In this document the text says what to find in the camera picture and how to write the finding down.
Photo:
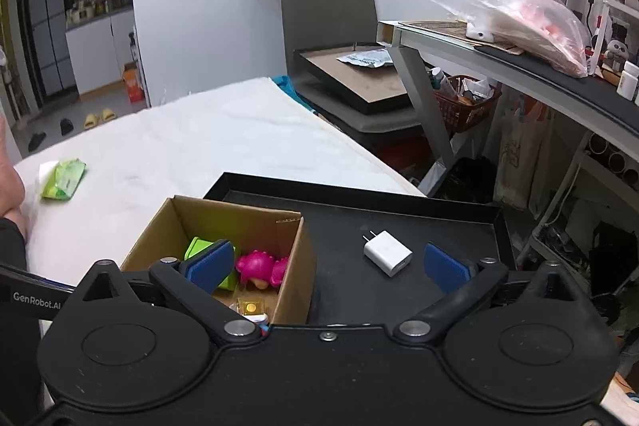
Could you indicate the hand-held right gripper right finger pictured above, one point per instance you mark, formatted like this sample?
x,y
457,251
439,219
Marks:
x,y
444,269

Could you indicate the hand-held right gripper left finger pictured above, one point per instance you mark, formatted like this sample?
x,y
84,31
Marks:
x,y
212,269

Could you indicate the green toy block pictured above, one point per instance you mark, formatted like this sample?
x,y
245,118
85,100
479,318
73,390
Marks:
x,y
197,249

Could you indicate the small yellow packet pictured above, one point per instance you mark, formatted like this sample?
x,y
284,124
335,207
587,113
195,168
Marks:
x,y
249,306

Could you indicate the white charger plug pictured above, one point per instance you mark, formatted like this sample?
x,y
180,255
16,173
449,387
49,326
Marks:
x,y
388,254

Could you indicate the brown cardboard box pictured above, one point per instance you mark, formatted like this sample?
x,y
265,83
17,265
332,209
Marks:
x,y
294,276

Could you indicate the black tray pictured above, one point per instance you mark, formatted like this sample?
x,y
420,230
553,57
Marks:
x,y
349,216

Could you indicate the pink toy figure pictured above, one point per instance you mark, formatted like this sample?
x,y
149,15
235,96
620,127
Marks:
x,y
257,266

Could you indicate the black trash bin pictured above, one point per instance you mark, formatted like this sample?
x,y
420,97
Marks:
x,y
467,181

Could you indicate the person's leg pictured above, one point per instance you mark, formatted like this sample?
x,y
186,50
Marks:
x,y
10,176

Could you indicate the green wet wipes packet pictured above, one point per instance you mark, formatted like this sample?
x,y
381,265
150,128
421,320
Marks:
x,y
65,179

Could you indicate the printed tote bag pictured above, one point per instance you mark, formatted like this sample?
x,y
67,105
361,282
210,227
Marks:
x,y
519,151

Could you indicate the black slipper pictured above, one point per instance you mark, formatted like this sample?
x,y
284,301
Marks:
x,y
36,141
67,126

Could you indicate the red plastic basket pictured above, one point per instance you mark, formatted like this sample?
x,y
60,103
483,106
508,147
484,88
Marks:
x,y
467,109

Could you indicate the grey desk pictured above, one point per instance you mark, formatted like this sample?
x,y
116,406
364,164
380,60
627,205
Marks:
x,y
424,106

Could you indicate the black bag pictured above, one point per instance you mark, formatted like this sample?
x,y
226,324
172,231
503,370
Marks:
x,y
611,256

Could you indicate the yellow slipper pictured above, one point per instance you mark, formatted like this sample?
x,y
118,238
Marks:
x,y
90,122
108,114

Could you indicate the blue plastic crate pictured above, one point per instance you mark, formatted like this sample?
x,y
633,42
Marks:
x,y
289,89

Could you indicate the orange cardboard box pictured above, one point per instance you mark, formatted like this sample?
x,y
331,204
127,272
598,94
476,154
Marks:
x,y
135,86

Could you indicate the black framed brown board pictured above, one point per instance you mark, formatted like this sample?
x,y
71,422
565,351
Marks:
x,y
359,86

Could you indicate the stacked cardboard tubes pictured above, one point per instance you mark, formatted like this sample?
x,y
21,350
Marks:
x,y
616,161

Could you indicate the grey plastic mailer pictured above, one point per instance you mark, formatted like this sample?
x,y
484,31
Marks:
x,y
367,58

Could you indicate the white cabinet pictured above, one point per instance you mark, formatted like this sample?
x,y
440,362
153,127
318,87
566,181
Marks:
x,y
100,51

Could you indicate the clear plastic bag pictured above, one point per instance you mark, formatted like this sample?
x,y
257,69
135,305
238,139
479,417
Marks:
x,y
509,17

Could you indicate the white bottle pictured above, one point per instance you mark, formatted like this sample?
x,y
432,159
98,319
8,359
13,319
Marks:
x,y
629,81

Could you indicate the panda figurine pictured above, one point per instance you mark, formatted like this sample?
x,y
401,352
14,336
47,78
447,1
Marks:
x,y
617,52

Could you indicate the black framed glass door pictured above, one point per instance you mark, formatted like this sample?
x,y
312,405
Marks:
x,y
45,7

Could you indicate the grey chair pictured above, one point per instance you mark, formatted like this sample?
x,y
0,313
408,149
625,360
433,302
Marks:
x,y
324,7

